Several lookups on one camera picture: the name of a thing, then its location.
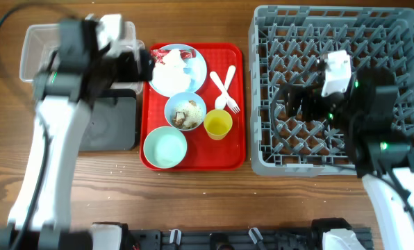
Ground rice and food scraps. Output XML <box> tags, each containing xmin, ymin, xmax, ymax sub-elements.
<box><xmin>172</xmin><ymin>100</ymin><xmax>203</xmax><ymax>130</ymax></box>

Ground red strawberry snack wrapper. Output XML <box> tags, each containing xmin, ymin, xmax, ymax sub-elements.
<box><xmin>151</xmin><ymin>49</ymin><xmax>196</xmax><ymax>64</ymax></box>

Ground black food waste tray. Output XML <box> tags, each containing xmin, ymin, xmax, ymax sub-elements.
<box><xmin>79</xmin><ymin>89</ymin><xmax>138</xmax><ymax>151</ymax></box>

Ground mint green bowl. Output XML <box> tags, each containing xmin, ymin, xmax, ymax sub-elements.
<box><xmin>143</xmin><ymin>126</ymin><xmax>188</xmax><ymax>169</ymax></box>

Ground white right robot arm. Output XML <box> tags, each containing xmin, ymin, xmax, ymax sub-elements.
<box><xmin>274</xmin><ymin>67</ymin><xmax>414</xmax><ymax>249</ymax></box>

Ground light blue plate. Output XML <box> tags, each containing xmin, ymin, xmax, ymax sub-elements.
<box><xmin>149</xmin><ymin>44</ymin><xmax>207</xmax><ymax>96</ymax></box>

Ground clear plastic waste bin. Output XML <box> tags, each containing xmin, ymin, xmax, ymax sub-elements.
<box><xmin>19</xmin><ymin>19</ymin><xmax>144</xmax><ymax>83</ymax></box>

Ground white napkin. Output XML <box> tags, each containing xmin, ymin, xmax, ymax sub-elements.
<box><xmin>152</xmin><ymin>49</ymin><xmax>191</xmax><ymax>97</ymax></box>

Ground pink plastic fork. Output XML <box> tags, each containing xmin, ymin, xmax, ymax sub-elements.
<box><xmin>210</xmin><ymin>72</ymin><xmax>240</xmax><ymax>114</ymax></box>

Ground yellow plastic cup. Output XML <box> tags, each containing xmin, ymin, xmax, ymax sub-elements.
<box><xmin>204</xmin><ymin>109</ymin><xmax>233</xmax><ymax>140</ymax></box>

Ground blue bowl with rice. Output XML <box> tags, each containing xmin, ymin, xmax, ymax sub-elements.
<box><xmin>164</xmin><ymin>92</ymin><xmax>206</xmax><ymax>131</ymax></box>

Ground red serving tray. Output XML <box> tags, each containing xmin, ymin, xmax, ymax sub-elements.
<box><xmin>140</xmin><ymin>43</ymin><xmax>247</xmax><ymax>172</ymax></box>

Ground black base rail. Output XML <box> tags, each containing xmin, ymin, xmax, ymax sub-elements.
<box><xmin>126</xmin><ymin>227</ymin><xmax>373</xmax><ymax>250</ymax></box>

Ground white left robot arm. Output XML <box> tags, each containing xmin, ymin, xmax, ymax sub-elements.
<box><xmin>0</xmin><ymin>14</ymin><xmax>154</xmax><ymax>249</ymax></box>

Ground grey dishwasher rack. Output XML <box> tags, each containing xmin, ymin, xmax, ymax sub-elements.
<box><xmin>248</xmin><ymin>6</ymin><xmax>414</xmax><ymax>177</ymax></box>

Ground cream plastic spoon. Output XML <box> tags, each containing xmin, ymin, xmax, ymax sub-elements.
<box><xmin>214</xmin><ymin>65</ymin><xmax>237</xmax><ymax>110</ymax></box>

